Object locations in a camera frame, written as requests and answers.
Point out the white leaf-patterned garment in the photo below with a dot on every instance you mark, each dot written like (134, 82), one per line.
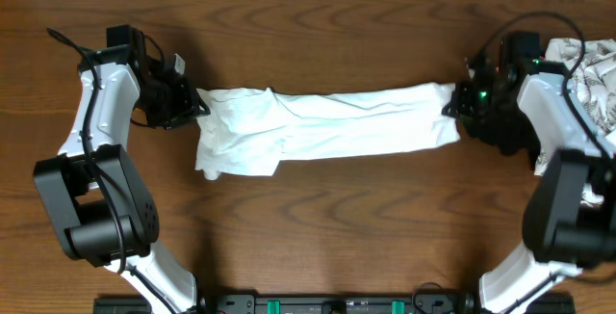
(595, 88)

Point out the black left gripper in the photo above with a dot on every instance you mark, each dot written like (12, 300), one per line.
(186, 106)

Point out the white t-shirt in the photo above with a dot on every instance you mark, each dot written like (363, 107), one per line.
(250, 132)

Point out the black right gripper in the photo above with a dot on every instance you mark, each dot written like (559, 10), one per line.
(458, 107)

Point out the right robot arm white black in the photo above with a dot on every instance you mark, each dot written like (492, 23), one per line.
(524, 102)

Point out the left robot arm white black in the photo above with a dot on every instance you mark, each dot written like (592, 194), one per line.
(99, 206)

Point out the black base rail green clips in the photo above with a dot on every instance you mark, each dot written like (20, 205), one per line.
(427, 300)

